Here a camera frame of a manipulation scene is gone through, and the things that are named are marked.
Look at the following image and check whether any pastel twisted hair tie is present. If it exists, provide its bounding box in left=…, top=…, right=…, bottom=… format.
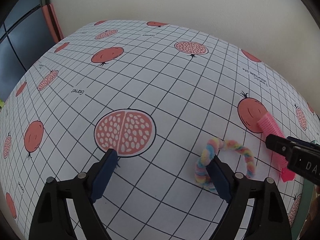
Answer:
left=195, top=138, right=257, bottom=194

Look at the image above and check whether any pink hair comb clip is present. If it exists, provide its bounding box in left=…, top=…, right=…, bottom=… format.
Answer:
left=257, top=112, right=296, bottom=182

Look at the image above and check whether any pink bed frame edge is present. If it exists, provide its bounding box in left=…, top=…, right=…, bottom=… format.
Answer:
left=41, top=3, right=63, bottom=43

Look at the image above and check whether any pomegranate grid bed sheet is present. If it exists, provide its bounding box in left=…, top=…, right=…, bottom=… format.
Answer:
left=1, top=20, right=319, bottom=239

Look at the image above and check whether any teal shallow box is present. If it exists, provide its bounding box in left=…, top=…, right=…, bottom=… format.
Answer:
left=297, top=179, right=319, bottom=239

